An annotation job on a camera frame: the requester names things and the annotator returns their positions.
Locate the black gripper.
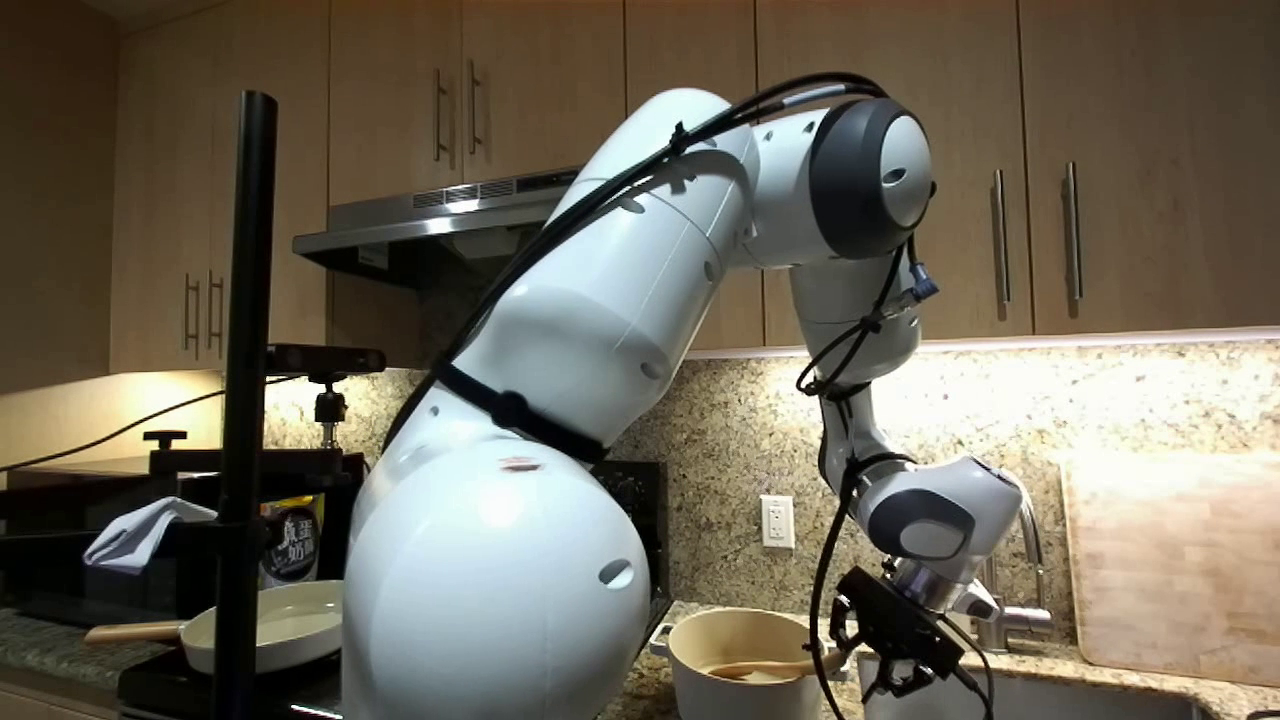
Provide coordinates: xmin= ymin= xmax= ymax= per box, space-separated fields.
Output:
xmin=873 ymin=650 xmax=943 ymax=704

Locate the cream cooking pot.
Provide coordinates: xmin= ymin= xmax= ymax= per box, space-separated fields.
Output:
xmin=662 ymin=606 xmax=836 ymax=720

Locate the brushed metal gooseneck faucet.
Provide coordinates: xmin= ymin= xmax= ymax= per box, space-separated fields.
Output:
xmin=962 ymin=497 xmax=1070 ymax=658

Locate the stainless steel sink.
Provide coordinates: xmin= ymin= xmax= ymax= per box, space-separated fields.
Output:
xmin=851 ymin=650 xmax=1253 ymax=720

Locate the wooden cutting board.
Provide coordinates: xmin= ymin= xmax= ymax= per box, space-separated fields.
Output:
xmin=1054 ymin=452 xmax=1280 ymax=694

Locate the light wood upper cabinet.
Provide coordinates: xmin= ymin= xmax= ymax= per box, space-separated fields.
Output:
xmin=104 ymin=0 xmax=335 ymax=376
xmin=323 ymin=0 xmax=631 ymax=214
xmin=621 ymin=0 xmax=1280 ymax=362

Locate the dark printed bag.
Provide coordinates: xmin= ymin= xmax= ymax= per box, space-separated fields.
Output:
xmin=254 ymin=492 xmax=323 ymax=594

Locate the stainless steel range hood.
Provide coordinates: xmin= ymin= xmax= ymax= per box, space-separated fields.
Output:
xmin=293 ymin=167 xmax=584 ymax=285

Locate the black vertical pole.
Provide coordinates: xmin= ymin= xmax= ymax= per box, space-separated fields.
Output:
xmin=211 ymin=88 xmax=278 ymax=720

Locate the white and blue cloth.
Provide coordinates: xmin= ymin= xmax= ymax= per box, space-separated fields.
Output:
xmin=81 ymin=492 xmax=219 ymax=582

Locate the black rack with clamp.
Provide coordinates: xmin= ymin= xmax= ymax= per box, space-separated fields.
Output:
xmin=0 ymin=429 xmax=367 ymax=632

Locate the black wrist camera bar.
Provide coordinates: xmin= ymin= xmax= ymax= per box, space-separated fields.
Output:
xmin=836 ymin=564 xmax=966 ymax=671

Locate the white wall outlet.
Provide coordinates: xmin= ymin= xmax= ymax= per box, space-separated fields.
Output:
xmin=754 ymin=492 xmax=799 ymax=553

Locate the brushed metal cabinet handle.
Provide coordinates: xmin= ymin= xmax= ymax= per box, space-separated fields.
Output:
xmin=1054 ymin=157 xmax=1087 ymax=323
xmin=202 ymin=265 xmax=226 ymax=355
xmin=463 ymin=58 xmax=491 ymax=166
xmin=988 ymin=166 xmax=1014 ymax=327
xmin=430 ymin=66 xmax=457 ymax=174
xmin=178 ymin=269 xmax=202 ymax=355

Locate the black velcro cable strap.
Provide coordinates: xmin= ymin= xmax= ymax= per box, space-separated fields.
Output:
xmin=434 ymin=362 xmax=612 ymax=470

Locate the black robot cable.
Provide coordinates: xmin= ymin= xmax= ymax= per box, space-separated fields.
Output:
xmin=376 ymin=69 xmax=999 ymax=720

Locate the cream pan with wooden handle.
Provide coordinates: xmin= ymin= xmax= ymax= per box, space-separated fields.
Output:
xmin=81 ymin=575 xmax=350 ymax=679

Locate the black camera on mount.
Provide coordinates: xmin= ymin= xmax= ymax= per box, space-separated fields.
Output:
xmin=258 ymin=339 xmax=391 ymax=432

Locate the thin black camera cable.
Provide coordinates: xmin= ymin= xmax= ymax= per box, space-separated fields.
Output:
xmin=0 ymin=388 xmax=230 ymax=474

